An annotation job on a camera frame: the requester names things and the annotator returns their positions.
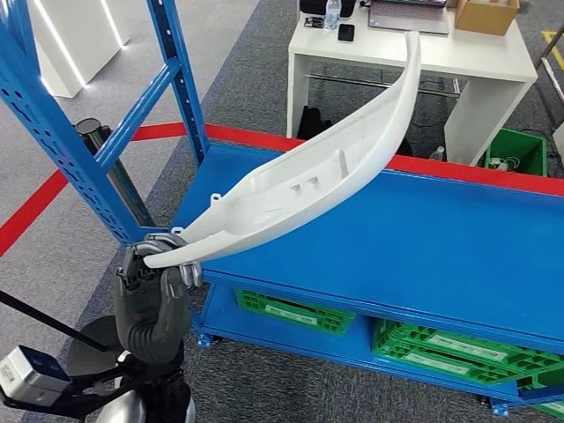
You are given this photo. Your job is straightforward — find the red barrier belt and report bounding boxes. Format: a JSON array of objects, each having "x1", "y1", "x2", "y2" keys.
[
  {"x1": 0, "y1": 169, "x2": 69, "y2": 258},
  {"x1": 131, "y1": 121, "x2": 564, "y2": 198}
]

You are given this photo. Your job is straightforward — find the grey laptop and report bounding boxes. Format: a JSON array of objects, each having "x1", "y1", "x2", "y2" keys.
[{"x1": 368, "y1": 0, "x2": 450, "y2": 35}]

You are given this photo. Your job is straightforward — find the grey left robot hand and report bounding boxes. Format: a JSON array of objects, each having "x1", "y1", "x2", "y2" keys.
[{"x1": 115, "y1": 233, "x2": 204, "y2": 366}]

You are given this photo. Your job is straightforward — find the brown cardboard box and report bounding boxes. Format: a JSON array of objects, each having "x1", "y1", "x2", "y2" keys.
[{"x1": 455, "y1": 0, "x2": 520, "y2": 37}]

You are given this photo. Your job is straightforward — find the clear water bottle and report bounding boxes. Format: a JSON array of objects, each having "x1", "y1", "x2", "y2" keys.
[{"x1": 323, "y1": 0, "x2": 343, "y2": 32}]

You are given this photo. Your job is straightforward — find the black pouch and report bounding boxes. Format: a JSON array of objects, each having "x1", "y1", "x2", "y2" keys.
[{"x1": 299, "y1": 0, "x2": 357, "y2": 19}]

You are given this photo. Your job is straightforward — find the green folding plastic crate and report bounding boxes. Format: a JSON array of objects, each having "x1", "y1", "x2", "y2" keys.
[
  {"x1": 234, "y1": 290, "x2": 356, "y2": 323},
  {"x1": 374, "y1": 319, "x2": 564, "y2": 375},
  {"x1": 517, "y1": 373, "x2": 564, "y2": 420},
  {"x1": 371, "y1": 341, "x2": 521, "y2": 387},
  {"x1": 251, "y1": 303, "x2": 353, "y2": 338}
]

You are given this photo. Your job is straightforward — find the blue metal shelf rack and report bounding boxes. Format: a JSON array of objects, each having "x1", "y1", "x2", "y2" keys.
[{"x1": 0, "y1": 0, "x2": 564, "y2": 417}]

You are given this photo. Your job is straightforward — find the green open plastic bin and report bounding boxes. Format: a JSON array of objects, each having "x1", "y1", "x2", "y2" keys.
[{"x1": 477, "y1": 128, "x2": 548, "y2": 177}]

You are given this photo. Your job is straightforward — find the white cabinet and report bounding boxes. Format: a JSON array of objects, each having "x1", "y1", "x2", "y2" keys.
[{"x1": 553, "y1": 119, "x2": 564, "y2": 167}]

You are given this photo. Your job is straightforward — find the grey metal frame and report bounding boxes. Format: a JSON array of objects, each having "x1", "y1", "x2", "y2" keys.
[{"x1": 535, "y1": 34, "x2": 564, "y2": 112}]

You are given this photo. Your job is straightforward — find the black bag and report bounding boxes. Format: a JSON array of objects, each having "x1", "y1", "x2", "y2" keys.
[{"x1": 297, "y1": 106, "x2": 333, "y2": 141}]

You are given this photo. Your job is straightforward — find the white cable bundle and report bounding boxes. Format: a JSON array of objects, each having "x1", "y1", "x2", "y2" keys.
[{"x1": 488, "y1": 156, "x2": 521, "y2": 172}]

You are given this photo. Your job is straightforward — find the white desk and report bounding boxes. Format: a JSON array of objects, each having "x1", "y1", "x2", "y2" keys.
[{"x1": 286, "y1": 0, "x2": 539, "y2": 167}]

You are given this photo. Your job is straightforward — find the white plastic shell part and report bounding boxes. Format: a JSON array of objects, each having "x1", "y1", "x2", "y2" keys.
[{"x1": 143, "y1": 30, "x2": 421, "y2": 271}]

